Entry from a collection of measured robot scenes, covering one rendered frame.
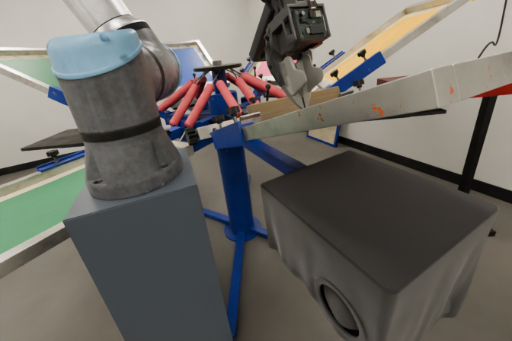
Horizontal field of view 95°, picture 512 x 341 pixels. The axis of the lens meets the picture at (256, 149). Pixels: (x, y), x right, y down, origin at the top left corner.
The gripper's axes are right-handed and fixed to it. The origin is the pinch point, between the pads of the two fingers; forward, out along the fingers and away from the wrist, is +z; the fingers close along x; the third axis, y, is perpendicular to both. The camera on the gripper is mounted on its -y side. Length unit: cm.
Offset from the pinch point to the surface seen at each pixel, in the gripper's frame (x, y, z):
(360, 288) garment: 4.7, -1.3, 40.6
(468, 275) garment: 45, -2, 59
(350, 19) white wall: 228, -167, -94
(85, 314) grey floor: -87, -142, 86
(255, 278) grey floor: 13, -108, 98
